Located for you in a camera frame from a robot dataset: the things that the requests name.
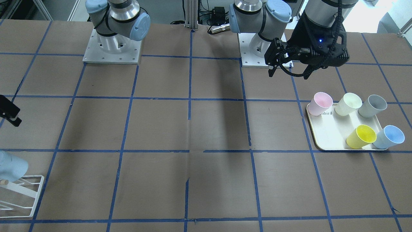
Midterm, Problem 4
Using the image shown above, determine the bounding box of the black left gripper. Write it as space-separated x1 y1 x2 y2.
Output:
264 15 346 77

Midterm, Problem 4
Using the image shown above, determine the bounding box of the blue ikea cup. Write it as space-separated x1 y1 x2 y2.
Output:
0 151 29 182

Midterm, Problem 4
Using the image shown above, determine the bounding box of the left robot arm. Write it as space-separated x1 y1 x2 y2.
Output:
229 0 357 79

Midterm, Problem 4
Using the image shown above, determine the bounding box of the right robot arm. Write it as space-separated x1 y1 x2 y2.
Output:
83 0 151 64

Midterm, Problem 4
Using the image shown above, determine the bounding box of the pink cup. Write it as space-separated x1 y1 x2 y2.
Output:
308 92 333 116

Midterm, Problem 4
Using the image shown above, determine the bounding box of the cream cup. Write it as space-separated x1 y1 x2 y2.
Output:
334 92 362 116

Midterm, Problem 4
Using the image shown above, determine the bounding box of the grey cup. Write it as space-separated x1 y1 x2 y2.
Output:
358 94 388 118

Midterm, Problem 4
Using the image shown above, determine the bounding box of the yellow cup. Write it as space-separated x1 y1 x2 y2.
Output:
346 124 377 149

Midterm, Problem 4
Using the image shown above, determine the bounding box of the light blue cup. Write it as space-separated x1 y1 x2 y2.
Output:
372 125 406 149

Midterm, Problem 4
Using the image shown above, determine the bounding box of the white rabbit tray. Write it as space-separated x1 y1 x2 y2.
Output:
306 103 382 151

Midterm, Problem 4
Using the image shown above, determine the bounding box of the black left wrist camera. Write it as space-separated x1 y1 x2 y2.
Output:
298 42 350 80

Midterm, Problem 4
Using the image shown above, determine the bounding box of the white wire cup rack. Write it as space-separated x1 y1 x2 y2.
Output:
1 175 45 220

